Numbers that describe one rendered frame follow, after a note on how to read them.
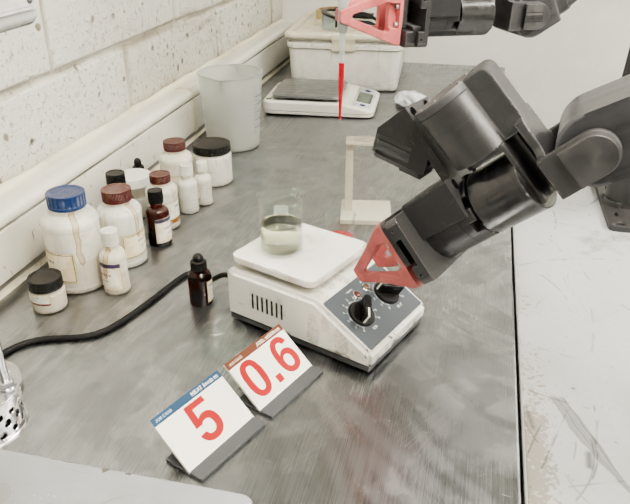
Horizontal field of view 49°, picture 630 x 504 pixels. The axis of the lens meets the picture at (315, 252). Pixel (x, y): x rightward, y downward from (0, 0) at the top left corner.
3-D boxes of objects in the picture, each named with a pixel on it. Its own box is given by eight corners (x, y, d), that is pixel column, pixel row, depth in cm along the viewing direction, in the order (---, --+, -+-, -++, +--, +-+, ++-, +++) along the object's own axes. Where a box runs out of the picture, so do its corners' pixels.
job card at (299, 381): (323, 373, 74) (323, 341, 73) (272, 419, 68) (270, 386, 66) (278, 353, 78) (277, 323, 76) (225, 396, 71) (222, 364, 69)
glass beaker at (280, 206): (251, 248, 82) (248, 185, 78) (290, 238, 85) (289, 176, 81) (274, 269, 78) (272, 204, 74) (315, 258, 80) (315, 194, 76)
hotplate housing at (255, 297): (424, 321, 83) (429, 264, 80) (369, 377, 74) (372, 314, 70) (278, 270, 95) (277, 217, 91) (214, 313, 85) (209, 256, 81)
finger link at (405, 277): (326, 255, 67) (394, 214, 60) (364, 228, 72) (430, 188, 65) (364, 314, 67) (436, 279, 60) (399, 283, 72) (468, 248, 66)
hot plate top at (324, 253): (370, 248, 83) (370, 242, 83) (313, 290, 74) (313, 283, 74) (290, 224, 89) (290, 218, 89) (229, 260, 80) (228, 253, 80)
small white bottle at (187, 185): (203, 211, 112) (199, 164, 108) (187, 216, 110) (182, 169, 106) (192, 205, 114) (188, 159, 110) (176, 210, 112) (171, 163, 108)
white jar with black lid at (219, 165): (236, 185, 122) (234, 146, 118) (198, 190, 120) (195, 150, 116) (227, 172, 128) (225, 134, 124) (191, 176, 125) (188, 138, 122)
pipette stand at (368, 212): (389, 204, 114) (393, 129, 108) (391, 225, 107) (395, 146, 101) (341, 203, 115) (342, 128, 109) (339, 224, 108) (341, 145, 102)
